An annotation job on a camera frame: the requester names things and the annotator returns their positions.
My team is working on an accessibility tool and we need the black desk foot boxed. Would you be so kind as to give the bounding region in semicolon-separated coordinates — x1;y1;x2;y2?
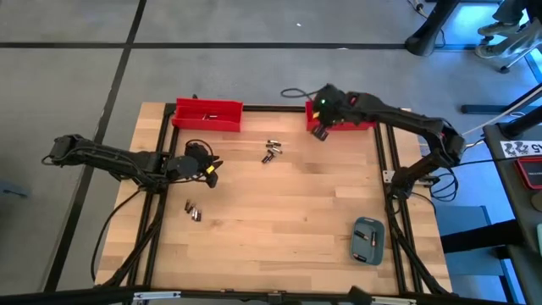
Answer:
460;83;542;115

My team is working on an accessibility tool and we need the black desk leg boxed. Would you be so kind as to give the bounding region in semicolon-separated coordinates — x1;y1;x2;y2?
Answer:
405;0;462;58

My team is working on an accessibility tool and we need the red plastic bin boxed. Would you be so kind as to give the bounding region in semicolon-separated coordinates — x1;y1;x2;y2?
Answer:
171;97;245;133
305;99;378;132

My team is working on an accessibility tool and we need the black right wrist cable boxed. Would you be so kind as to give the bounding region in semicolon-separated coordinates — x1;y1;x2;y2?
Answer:
280;86;319;100

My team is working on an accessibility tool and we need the black table frame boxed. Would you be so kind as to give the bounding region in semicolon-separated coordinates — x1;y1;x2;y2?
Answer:
95;101;454;297

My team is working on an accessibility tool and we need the white paper tag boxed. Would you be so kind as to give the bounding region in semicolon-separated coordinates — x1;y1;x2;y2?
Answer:
500;140;542;159

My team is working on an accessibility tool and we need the dark grey side table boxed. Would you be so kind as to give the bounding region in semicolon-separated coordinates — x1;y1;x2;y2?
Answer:
482;108;542;305

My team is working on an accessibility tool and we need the blue-grey plastic tray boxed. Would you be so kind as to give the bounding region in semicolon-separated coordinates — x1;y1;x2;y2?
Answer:
350;216;386;267

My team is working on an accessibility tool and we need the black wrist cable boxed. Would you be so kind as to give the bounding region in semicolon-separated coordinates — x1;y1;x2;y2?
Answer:
184;138;215;158
280;86;319;100

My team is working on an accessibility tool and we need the grey office chair base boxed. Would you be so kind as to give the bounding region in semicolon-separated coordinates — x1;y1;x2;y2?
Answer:
495;19;542;75

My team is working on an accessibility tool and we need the red black tablet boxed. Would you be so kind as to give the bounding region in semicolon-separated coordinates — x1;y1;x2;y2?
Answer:
514;156;542;191

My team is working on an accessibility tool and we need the black right base cable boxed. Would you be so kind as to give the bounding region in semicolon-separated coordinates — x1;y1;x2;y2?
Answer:
427;167;460;203

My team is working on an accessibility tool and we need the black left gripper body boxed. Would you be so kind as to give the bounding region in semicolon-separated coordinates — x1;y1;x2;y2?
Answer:
164;142;213;181

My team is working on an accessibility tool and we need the person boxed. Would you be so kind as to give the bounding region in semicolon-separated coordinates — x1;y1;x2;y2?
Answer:
473;0;542;59

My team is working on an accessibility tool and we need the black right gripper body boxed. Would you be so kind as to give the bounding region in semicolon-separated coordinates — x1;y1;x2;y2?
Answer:
312;83;352;127

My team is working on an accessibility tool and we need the silver rig bracket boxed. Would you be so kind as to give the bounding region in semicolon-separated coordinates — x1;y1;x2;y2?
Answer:
371;296;418;305
132;290;182;302

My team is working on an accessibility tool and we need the black rig crossbar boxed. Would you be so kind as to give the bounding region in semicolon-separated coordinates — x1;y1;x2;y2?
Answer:
0;286;542;305

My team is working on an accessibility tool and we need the white floor cable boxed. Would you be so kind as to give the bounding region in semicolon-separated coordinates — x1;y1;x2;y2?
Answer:
461;110;528;137

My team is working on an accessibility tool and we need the black left base cable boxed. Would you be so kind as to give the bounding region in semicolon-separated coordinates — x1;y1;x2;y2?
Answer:
90;188;143;284

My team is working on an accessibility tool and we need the black base cable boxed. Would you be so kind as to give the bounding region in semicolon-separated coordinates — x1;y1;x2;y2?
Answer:
427;167;460;203
90;188;143;284

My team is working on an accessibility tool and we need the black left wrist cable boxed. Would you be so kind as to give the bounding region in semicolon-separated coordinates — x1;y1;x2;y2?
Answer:
184;138;215;158

